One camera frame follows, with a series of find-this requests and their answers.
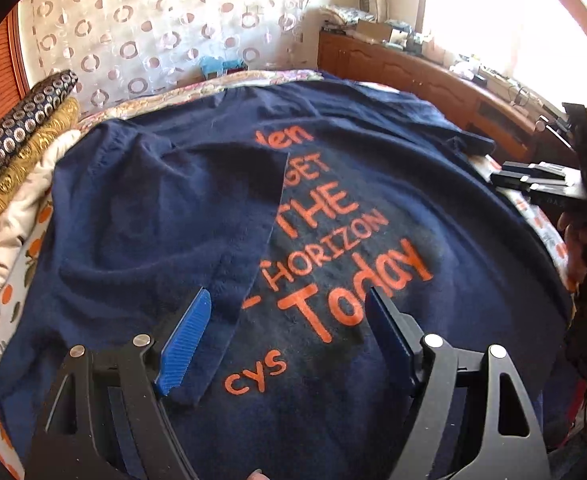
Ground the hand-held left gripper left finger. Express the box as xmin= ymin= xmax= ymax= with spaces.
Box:
xmin=24 ymin=287 xmax=213 ymax=480

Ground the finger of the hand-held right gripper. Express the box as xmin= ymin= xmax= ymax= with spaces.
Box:
xmin=490 ymin=172 xmax=574 ymax=197
xmin=501 ymin=161 xmax=568 ymax=177

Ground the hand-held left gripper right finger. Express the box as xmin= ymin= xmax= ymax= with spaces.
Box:
xmin=365 ymin=287 xmax=547 ymax=480

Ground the navy t-shirt with orange print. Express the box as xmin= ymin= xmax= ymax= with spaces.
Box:
xmin=0 ymin=77 xmax=574 ymax=480

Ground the person's right hand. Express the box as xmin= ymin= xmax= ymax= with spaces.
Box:
xmin=557 ymin=210 xmax=587 ymax=293

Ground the wooden sideboard cabinet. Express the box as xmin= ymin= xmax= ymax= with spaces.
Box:
xmin=317 ymin=30 xmax=579 ymax=166

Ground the bright window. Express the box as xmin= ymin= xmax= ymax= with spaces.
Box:
xmin=421 ymin=0 xmax=587 ymax=98

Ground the white bedsheet with orange print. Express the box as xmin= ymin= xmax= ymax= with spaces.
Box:
xmin=0 ymin=195 xmax=59 ymax=466

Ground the red cloth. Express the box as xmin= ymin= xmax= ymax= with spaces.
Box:
xmin=568 ymin=377 xmax=587 ymax=416

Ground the cream cushion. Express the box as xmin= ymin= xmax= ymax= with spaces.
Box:
xmin=0 ymin=129 xmax=82 ymax=298

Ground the cardboard box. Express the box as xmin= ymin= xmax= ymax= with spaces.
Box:
xmin=353 ymin=19 xmax=397 ymax=43

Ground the stack of folded cloths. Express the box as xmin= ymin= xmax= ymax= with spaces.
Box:
xmin=0 ymin=96 xmax=82 ymax=271

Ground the folded patterned cloth stack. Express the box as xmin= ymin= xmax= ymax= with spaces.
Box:
xmin=318 ymin=4 xmax=369 ymax=28

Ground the floral fleece blanket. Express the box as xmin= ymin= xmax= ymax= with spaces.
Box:
xmin=78 ymin=69 xmax=574 ymax=291

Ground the small blue object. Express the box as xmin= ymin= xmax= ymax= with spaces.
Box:
xmin=198 ymin=55 xmax=248 ymax=82

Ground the sheer curtain with circle pattern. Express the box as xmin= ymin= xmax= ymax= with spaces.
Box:
xmin=18 ymin=0 xmax=319 ymax=116

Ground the wooden slatted wardrobe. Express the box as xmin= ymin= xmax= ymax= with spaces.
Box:
xmin=0 ymin=12 xmax=30 ymax=158

